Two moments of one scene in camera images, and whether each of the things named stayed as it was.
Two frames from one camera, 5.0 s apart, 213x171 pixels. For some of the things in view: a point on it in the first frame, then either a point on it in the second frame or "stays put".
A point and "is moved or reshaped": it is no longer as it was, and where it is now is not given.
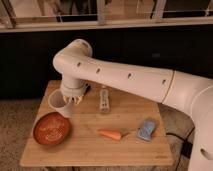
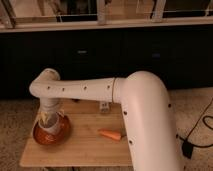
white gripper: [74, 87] -> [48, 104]
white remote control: [104, 101] stays put
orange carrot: [111, 133] stays put
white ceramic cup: [57, 103] is moved or reshaped
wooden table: [107, 127] stays put
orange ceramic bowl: [51, 128] stays put
